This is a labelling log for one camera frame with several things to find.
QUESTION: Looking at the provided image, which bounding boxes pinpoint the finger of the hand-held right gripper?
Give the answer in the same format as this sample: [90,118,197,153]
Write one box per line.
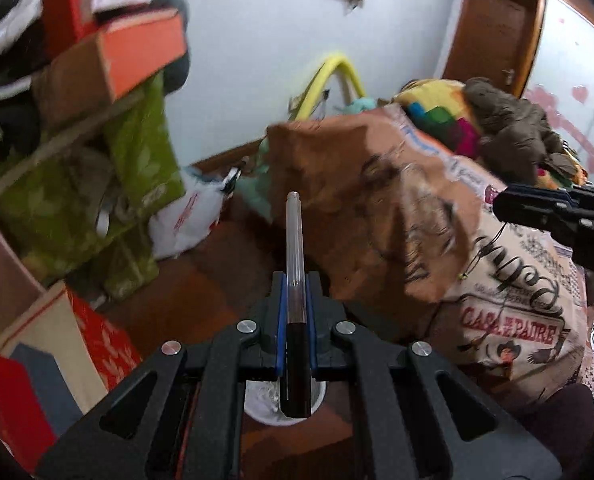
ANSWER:
[492,183,578,244]

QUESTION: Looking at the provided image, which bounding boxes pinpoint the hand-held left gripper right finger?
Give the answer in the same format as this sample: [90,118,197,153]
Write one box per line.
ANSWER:
[304,271,564,480]

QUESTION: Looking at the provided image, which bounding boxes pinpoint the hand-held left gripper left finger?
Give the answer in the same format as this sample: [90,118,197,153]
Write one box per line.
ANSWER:
[36,271,291,480]

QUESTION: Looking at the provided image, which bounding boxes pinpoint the thin black cord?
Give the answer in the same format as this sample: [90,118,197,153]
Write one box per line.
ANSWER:
[456,222,509,281]

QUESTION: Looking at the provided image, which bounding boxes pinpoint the clear pen with black cap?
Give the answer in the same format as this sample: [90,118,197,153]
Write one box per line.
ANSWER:
[279,191,313,419]

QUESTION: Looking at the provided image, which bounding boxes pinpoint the white plastic cup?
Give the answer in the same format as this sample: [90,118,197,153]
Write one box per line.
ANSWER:
[243,379,328,427]

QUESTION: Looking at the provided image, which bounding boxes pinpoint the olive green jacket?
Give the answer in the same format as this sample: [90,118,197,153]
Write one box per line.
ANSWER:
[464,77,579,187]

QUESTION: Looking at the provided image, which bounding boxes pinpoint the colourful checked blanket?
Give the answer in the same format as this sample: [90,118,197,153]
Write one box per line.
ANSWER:
[391,79,484,157]

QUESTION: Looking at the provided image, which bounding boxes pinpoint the mint green cloth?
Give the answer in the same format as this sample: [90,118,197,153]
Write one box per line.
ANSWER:
[236,135,279,224]

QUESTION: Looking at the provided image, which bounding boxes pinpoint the white plastic bag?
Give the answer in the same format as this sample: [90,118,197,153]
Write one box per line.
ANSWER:
[149,167,241,262]

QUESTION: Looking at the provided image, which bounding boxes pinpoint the printed blanket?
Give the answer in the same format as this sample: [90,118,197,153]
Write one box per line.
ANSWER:
[264,105,591,417]

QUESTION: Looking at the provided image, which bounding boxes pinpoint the white sliding wardrobe doors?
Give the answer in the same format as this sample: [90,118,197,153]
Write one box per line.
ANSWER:
[519,0,594,192]

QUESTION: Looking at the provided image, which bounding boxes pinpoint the brown wooden door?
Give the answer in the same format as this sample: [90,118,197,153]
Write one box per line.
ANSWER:
[439,0,546,99]

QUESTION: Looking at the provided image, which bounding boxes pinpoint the red and beige boxes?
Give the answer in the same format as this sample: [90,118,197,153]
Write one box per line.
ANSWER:
[0,280,143,414]

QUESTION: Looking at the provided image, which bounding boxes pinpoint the person's left leg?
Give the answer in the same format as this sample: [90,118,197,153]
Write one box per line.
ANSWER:
[516,384,594,462]

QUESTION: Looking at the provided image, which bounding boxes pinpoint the green patterned bag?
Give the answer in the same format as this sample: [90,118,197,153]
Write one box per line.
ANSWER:
[0,72,186,302]

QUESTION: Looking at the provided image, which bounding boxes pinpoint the yellow foam tube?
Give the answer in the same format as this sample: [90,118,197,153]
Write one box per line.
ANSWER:
[296,51,369,122]

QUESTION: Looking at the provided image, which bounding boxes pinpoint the grey blue card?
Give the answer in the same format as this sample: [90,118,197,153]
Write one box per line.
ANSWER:
[9,342,86,437]

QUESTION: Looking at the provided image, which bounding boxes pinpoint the pink curtain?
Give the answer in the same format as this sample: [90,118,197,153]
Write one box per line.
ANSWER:
[0,199,48,347]

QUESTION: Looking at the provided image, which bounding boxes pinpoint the flat red box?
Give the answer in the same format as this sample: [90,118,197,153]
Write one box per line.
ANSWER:
[0,348,58,477]

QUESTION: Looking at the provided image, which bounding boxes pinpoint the orange cardboard box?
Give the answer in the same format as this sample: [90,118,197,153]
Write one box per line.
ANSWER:
[32,7,188,129]

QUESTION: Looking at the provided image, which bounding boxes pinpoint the dark grey bag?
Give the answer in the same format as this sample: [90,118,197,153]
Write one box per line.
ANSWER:
[154,0,193,94]

